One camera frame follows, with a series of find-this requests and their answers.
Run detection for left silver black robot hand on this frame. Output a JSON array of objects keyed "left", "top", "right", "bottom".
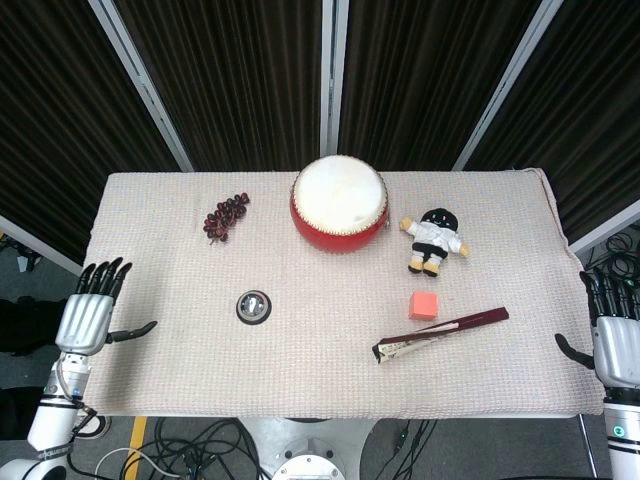
[{"left": 53, "top": 257, "right": 159, "bottom": 357}]

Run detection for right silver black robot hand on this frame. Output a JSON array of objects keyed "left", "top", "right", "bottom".
[{"left": 554, "top": 266, "right": 640, "bottom": 387}]

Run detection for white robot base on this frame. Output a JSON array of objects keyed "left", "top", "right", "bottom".
[{"left": 239, "top": 416, "right": 376, "bottom": 480}]

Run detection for dark red grape bunch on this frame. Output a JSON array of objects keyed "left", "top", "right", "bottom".
[{"left": 202, "top": 192, "right": 252, "bottom": 246}]

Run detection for folded dark red fan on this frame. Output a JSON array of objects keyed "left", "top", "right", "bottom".
[{"left": 372, "top": 306, "right": 511, "bottom": 365}]

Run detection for orange pink cube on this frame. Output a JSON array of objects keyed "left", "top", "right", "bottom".
[{"left": 408, "top": 291, "right": 441, "bottom": 321}]

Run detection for dark partition panel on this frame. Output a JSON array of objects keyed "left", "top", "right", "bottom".
[
  {"left": 0, "top": 0, "right": 181, "bottom": 266},
  {"left": 337, "top": 0, "right": 544, "bottom": 171},
  {"left": 464, "top": 0, "right": 640, "bottom": 245},
  {"left": 113, "top": 0, "right": 324, "bottom": 173}
]

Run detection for plush doll white robe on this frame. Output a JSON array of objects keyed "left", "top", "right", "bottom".
[{"left": 398, "top": 207, "right": 472, "bottom": 277}]

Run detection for beige woven tablecloth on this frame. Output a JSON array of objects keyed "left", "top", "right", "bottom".
[{"left": 79, "top": 168, "right": 606, "bottom": 419}]

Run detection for red drum white skin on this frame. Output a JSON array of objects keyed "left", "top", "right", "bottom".
[{"left": 289, "top": 155, "right": 391, "bottom": 255}]

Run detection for black cable bundle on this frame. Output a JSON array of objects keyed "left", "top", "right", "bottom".
[{"left": 583, "top": 225, "right": 640, "bottom": 291}]

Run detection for black floor cables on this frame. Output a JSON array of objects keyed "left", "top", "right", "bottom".
[{"left": 64, "top": 416, "right": 266, "bottom": 480}]

